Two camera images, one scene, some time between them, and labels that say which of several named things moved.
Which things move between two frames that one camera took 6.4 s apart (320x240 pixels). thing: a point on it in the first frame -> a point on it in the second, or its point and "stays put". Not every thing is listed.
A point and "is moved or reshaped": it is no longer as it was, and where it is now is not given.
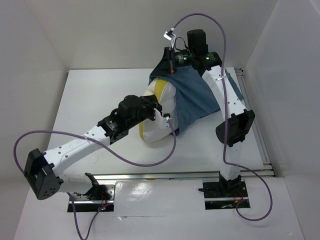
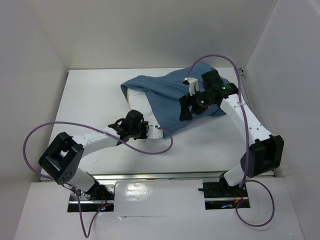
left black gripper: x=151 y=101 -> x=145 y=125
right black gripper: x=167 y=65 -> x=186 y=101
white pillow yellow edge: x=165 y=92 is moved or reshaped
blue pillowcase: x=194 y=99 is moved or reshaped
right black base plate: x=213 y=190 stays put
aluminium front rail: x=246 y=176 stays put
